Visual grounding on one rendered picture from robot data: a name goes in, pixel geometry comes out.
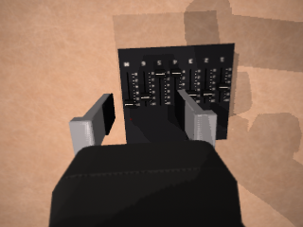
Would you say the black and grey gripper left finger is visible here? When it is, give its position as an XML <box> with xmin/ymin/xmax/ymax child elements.
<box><xmin>68</xmin><ymin>94</ymin><xmax>116</xmax><ymax>156</ymax></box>

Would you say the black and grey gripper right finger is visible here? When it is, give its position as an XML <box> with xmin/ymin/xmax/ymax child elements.
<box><xmin>174</xmin><ymin>90</ymin><xmax>217</xmax><ymax>148</ymax></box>

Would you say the black lighting desk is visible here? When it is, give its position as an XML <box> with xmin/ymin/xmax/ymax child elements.
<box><xmin>117</xmin><ymin>43</ymin><xmax>235</xmax><ymax>144</ymax></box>

